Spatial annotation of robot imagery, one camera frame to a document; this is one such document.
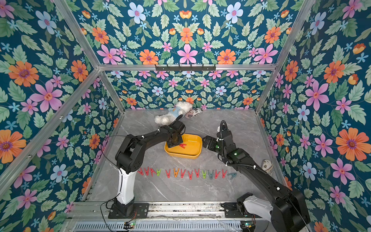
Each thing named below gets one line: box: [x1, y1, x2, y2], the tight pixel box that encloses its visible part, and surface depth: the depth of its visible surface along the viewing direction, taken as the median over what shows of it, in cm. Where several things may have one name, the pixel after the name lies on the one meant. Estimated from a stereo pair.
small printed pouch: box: [185, 107, 203, 119], surface depth 117 cm
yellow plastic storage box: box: [164, 133, 203, 160], surface depth 95 cm
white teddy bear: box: [154, 101, 193, 126], surface depth 109 cm
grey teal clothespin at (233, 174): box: [227, 172, 238, 180], surface depth 87 cm
